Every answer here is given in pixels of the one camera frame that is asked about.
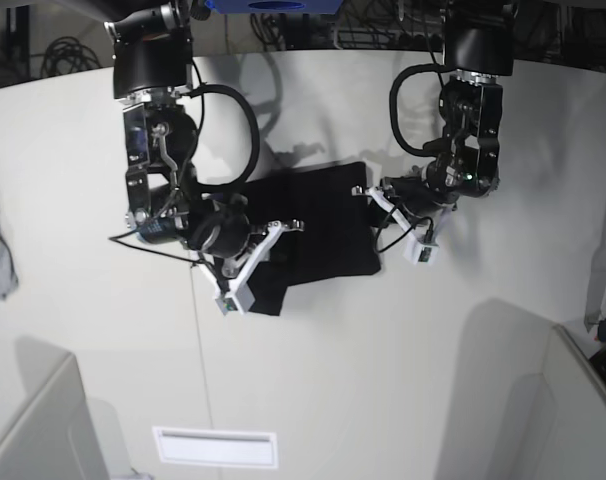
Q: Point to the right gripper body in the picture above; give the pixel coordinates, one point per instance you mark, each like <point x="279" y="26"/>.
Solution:
<point x="218" y="227"/>

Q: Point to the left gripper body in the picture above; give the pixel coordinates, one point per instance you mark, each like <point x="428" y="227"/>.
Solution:
<point x="415" y="199"/>

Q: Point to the black T-shirt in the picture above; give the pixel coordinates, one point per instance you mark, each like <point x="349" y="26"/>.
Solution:
<point x="337" y="240"/>

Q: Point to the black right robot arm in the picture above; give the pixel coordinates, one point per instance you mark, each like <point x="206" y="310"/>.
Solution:
<point x="154" y="72"/>

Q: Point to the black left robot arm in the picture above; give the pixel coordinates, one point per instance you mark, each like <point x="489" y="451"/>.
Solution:
<point x="464" y="160"/>

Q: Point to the blue box at top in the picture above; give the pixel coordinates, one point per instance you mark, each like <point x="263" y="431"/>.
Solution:
<point x="228" y="7"/>

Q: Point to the white partition panel left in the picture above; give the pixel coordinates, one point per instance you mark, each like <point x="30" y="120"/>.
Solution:
<point x="51" y="435"/>

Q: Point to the white partition panel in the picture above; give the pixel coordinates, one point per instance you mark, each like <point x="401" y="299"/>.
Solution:
<point x="51" y="435"/>
<point x="576" y="445"/>

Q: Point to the white partition panel right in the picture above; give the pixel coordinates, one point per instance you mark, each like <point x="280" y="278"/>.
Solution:
<point x="576" y="445"/>

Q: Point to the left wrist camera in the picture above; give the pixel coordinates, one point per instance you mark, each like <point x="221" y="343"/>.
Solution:
<point x="418" y="251"/>

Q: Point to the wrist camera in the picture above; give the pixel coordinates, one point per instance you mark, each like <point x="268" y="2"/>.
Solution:
<point x="418" y="251"/>
<point x="239" y="300"/>

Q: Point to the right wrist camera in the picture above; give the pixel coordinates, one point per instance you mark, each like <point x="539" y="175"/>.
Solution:
<point x="239" y="300"/>

